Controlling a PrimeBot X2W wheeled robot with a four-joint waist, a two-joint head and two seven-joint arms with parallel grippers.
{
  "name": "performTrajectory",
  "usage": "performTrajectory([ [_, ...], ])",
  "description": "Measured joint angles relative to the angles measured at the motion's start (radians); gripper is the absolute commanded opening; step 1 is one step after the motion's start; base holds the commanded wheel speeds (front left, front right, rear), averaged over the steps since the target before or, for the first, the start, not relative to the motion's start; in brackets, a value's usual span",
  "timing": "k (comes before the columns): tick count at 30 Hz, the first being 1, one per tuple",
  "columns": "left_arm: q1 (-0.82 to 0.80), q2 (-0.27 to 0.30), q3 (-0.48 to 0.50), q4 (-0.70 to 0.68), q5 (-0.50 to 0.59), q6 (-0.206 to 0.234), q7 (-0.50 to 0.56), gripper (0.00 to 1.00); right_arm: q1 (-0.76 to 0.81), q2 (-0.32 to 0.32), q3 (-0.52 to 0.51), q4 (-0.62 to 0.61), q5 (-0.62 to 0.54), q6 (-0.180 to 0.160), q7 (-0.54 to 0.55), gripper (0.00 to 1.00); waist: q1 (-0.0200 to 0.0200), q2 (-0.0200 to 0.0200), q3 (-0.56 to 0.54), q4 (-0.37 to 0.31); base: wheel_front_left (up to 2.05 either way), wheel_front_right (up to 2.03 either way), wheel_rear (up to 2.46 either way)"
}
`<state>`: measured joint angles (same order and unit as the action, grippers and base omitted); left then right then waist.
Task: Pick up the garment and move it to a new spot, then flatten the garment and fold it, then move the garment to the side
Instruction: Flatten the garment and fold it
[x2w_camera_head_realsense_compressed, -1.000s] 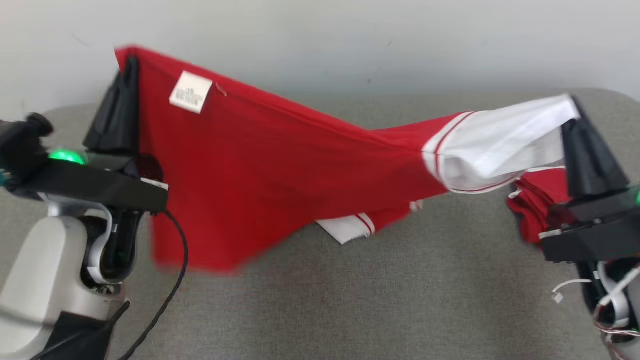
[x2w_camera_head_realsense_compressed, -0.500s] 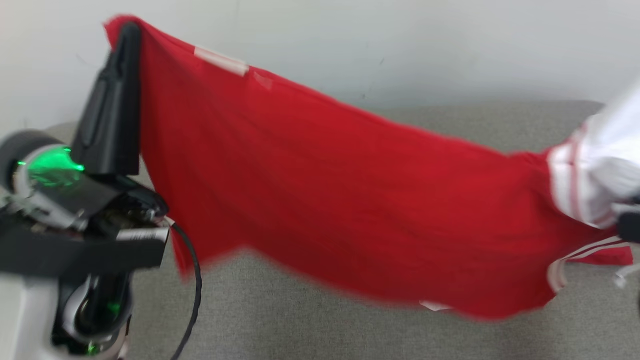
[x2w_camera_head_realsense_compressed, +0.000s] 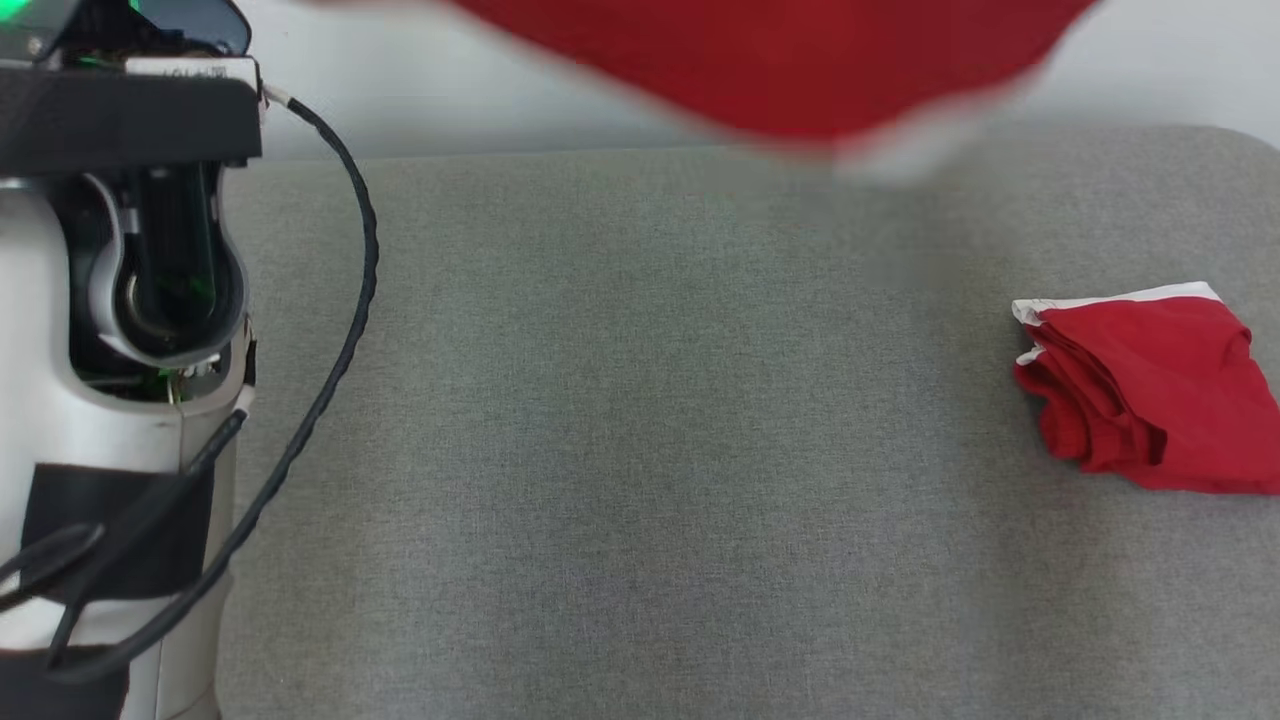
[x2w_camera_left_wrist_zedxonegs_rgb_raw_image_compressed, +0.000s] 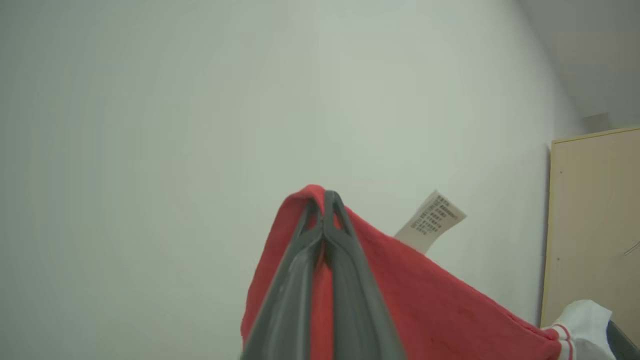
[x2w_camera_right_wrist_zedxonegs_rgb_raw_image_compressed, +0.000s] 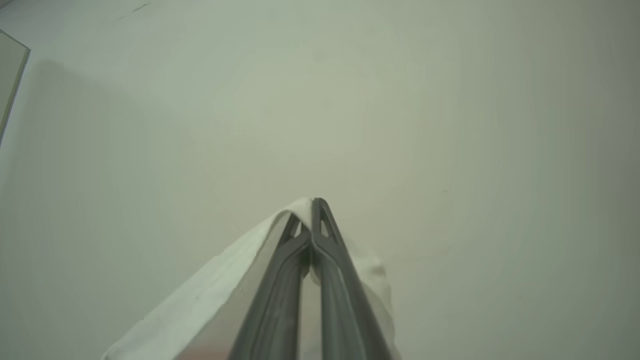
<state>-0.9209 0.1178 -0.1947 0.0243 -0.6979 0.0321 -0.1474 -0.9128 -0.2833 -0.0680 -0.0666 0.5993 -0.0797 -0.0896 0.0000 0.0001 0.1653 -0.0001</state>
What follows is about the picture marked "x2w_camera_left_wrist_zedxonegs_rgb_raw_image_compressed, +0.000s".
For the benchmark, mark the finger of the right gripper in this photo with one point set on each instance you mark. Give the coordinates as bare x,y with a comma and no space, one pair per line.
625,345

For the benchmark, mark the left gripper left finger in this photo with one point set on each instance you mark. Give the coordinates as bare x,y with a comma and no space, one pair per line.
290,300

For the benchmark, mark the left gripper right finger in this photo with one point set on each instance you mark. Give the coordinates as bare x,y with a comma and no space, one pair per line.
355,300

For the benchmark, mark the light wooden cabinet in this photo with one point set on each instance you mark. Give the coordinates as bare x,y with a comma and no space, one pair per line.
590,225

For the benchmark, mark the red shirt with white hem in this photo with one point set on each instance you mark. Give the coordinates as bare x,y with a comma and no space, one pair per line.
425,300

